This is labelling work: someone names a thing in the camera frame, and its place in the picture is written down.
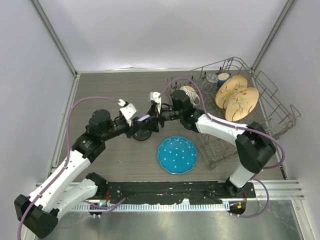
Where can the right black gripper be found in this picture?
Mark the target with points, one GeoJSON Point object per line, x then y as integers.
{"type": "Point", "coordinates": [155, 116]}

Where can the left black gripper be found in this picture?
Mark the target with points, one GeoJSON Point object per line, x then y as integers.
{"type": "Point", "coordinates": [130, 129]}

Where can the smartphone with lilac case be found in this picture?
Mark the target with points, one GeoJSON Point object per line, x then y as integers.
{"type": "Point", "coordinates": [144, 119]}

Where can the black phone stand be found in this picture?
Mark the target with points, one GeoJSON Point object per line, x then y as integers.
{"type": "Point", "coordinates": [141, 131]}

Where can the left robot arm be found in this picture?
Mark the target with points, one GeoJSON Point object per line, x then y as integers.
{"type": "Point", "coordinates": [42, 209]}

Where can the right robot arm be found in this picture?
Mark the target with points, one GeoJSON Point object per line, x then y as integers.
{"type": "Point", "coordinates": [254, 147]}

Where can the blue polka dot plate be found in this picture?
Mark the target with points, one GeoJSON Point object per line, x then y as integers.
{"type": "Point", "coordinates": [177, 155]}

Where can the striped white mug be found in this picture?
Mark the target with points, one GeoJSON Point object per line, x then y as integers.
{"type": "Point", "coordinates": [192, 94]}

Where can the clear drinking glass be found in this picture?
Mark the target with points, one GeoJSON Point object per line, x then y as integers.
{"type": "Point", "coordinates": [209, 83]}

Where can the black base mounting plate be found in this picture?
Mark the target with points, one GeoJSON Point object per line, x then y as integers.
{"type": "Point", "coordinates": [172, 192]}

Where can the blue ceramic cup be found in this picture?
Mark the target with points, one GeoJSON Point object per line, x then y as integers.
{"type": "Point", "coordinates": [222, 78]}

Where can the rear tan decorated plate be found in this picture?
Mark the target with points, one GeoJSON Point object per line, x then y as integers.
{"type": "Point", "coordinates": [230, 88]}

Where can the tan decorated plate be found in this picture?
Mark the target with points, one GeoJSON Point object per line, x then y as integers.
{"type": "Point", "coordinates": [241, 104]}
{"type": "Point", "coordinates": [230, 88]}

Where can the front tan decorated plate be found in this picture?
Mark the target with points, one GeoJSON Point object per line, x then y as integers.
{"type": "Point", "coordinates": [241, 104]}

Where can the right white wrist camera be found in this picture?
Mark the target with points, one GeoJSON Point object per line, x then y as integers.
{"type": "Point", "coordinates": [156, 98]}

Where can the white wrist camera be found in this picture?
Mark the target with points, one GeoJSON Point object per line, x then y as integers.
{"type": "Point", "coordinates": [128, 110]}
{"type": "Point", "coordinates": [156, 98]}

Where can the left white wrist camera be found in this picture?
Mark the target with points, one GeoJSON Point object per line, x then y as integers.
{"type": "Point", "coordinates": [128, 110]}

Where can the grey wire dish rack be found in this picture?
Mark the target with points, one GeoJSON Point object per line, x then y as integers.
{"type": "Point", "coordinates": [274, 117]}

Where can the white slotted cable duct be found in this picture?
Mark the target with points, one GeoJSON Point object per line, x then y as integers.
{"type": "Point", "coordinates": [185, 206]}

